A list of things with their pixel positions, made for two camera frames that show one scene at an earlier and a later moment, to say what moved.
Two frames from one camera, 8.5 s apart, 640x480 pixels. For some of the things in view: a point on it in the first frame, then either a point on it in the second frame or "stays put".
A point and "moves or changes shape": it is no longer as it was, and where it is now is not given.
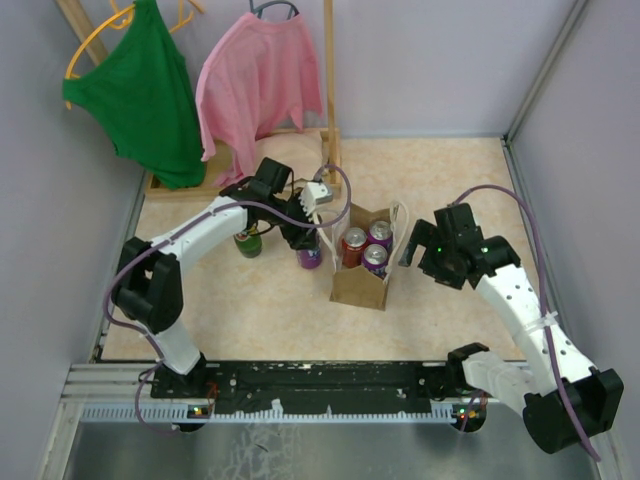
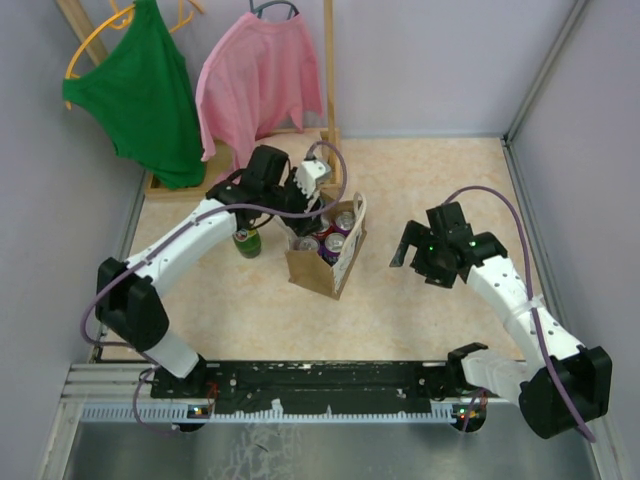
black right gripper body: x=436 y=261 stays put
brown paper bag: x=362 y=286 -> x=309 y=270
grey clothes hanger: x=259 y=9 stays put
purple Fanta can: x=374 y=258 -> x=330 y=249
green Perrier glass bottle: x=249 y=246 stays put
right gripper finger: x=421 y=235 stays put
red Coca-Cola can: x=353 y=244 -> x=326 y=229
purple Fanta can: x=310 y=258 moves or changes shape
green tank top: x=139 y=91 stays put
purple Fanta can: x=380 y=232 -> x=345 y=221
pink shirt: x=251 y=82 stays put
